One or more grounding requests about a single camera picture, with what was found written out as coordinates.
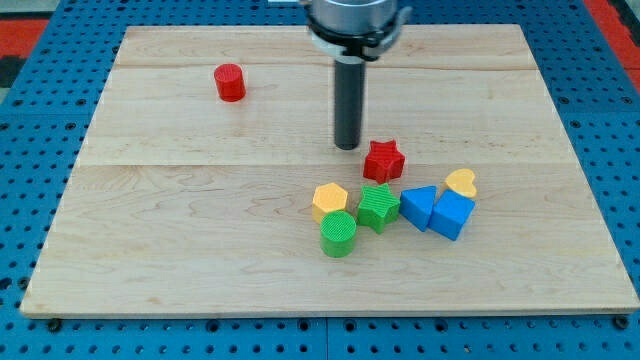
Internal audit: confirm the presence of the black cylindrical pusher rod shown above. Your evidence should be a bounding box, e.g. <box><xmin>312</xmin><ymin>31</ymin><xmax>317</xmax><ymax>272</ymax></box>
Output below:
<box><xmin>334</xmin><ymin>61</ymin><xmax>366</xmax><ymax>150</ymax></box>

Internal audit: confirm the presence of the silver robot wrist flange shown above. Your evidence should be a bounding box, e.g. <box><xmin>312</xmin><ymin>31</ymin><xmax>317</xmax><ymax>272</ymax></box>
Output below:
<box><xmin>304</xmin><ymin>0</ymin><xmax>412</xmax><ymax>62</ymax></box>

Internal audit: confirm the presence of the red star block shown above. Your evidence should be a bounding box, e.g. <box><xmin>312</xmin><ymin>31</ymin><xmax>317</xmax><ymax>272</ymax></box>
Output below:
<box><xmin>363</xmin><ymin>140</ymin><xmax>406</xmax><ymax>184</ymax></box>

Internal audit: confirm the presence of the red cylinder block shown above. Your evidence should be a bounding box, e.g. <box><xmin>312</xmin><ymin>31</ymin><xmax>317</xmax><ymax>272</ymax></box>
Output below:
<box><xmin>214</xmin><ymin>63</ymin><xmax>246</xmax><ymax>102</ymax></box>

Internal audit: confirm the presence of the yellow hexagon block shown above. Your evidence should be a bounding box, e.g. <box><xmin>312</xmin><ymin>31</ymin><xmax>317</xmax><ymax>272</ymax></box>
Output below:
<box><xmin>312</xmin><ymin>183</ymin><xmax>348</xmax><ymax>224</ymax></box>

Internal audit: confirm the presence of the green star block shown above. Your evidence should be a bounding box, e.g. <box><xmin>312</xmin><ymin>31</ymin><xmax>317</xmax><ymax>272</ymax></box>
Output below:
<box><xmin>356</xmin><ymin>183</ymin><xmax>401</xmax><ymax>234</ymax></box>

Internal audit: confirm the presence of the blue triangle block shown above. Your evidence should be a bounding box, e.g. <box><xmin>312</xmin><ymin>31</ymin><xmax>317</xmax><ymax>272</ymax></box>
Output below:
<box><xmin>399</xmin><ymin>185</ymin><xmax>437</xmax><ymax>232</ymax></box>

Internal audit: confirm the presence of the yellow heart block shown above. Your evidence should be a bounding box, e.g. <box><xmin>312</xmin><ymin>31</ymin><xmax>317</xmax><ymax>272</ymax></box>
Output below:
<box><xmin>444</xmin><ymin>168</ymin><xmax>477</xmax><ymax>198</ymax></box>

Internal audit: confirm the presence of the green cylinder block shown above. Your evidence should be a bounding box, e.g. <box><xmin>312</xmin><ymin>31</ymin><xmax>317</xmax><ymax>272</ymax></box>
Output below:
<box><xmin>320</xmin><ymin>211</ymin><xmax>357</xmax><ymax>258</ymax></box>

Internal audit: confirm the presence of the blue cube block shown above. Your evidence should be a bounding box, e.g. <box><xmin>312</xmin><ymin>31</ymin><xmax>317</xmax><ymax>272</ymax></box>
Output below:
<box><xmin>427</xmin><ymin>190</ymin><xmax>476</xmax><ymax>241</ymax></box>

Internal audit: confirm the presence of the light wooden board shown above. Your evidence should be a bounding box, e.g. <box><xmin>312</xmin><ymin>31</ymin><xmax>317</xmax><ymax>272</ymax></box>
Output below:
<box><xmin>20</xmin><ymin>24</ymin><xmax>639</xmax><ymax>319</ymax></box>

